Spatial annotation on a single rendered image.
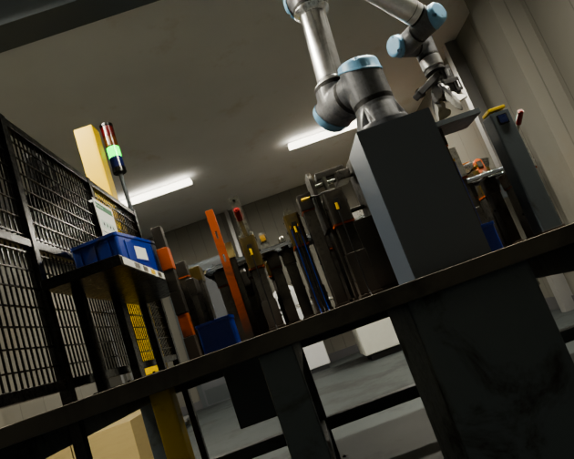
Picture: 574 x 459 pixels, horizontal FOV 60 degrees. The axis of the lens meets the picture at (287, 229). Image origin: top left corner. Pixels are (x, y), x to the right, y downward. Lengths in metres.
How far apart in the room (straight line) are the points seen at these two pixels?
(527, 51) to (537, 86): 0.29
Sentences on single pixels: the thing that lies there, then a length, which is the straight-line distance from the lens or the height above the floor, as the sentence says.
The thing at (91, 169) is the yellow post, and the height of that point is 1.76.
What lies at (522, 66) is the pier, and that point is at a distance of 4.33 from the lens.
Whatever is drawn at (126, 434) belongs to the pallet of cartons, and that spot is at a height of 0.40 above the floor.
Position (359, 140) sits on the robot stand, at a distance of 1.31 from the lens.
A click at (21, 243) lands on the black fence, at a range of 1.49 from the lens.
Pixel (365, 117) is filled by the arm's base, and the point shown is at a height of 1.15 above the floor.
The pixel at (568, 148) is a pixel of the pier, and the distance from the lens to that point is 4.21.
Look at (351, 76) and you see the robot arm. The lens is 1.44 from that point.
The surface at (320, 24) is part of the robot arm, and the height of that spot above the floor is 1.53.
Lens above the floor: 0.69
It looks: 11 degrees up
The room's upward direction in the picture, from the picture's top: 20 degrees counter-clockwise
